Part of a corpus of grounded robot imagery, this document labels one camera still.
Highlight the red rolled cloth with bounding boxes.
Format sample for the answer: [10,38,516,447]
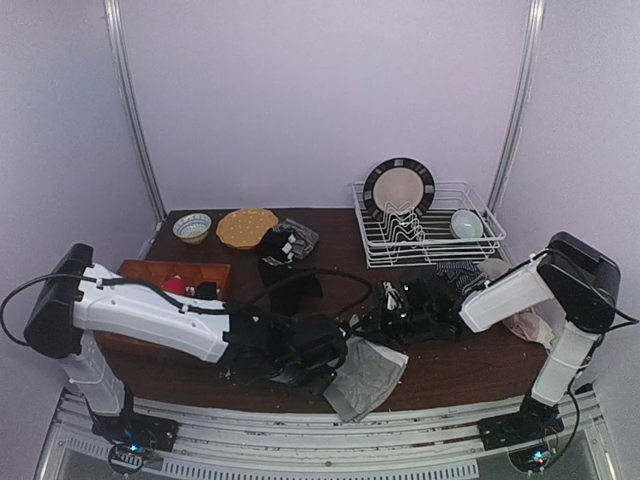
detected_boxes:
[161,275,186,296]

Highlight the blue patterned bowl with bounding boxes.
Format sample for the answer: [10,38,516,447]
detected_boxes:
[172,213,212,245]

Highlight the grey underwear pile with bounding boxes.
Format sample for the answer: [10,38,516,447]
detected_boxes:
[274,218,320,260]

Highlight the grey white underwear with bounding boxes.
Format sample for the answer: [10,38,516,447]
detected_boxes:
[324,337,409,423]

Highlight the black rolled cloth in box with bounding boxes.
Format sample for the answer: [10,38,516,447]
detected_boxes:
[193,282,219,300]

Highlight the black rimmed beige plate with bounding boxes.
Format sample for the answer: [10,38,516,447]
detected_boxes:
[362,157,436,221]

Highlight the left metal corner post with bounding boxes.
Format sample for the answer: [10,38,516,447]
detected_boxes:
[103,0,167,221]

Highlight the blue striped underwear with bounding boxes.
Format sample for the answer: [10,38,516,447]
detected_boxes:
[436,260,488,296]

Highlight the brown wooden organizer box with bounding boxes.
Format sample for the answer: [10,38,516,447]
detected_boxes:
[117,260,232,300]

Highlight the grey cloth by rack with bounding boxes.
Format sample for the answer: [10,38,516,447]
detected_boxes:
[477,258,511,281]

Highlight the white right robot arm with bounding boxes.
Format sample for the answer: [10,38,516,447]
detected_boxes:
[360,231,621,450]

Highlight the white wire dish rack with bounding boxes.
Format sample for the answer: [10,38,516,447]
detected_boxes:
[352,181,506,268]

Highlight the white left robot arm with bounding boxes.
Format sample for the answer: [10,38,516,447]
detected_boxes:
[15,243,347,442]

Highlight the yellow dotted plate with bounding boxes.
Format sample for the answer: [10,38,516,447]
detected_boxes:
[216,208,279,250]

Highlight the right metal corner post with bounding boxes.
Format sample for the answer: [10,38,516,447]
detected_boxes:
[487,0,546,213]

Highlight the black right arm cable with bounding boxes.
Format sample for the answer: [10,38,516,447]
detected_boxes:
[564,299,636,451]

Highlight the metal front rail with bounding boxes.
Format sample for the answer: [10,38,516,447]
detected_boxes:
[33,392,623,479]

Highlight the metal corner post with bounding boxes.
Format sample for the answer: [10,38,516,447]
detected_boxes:
[487,0,546,213]
[103,0,167,221]

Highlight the black underwear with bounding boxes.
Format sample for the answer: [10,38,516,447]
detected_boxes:
[256,229,323,316]

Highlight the light green bowl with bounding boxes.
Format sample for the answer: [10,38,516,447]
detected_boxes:
[450,209,484,240]

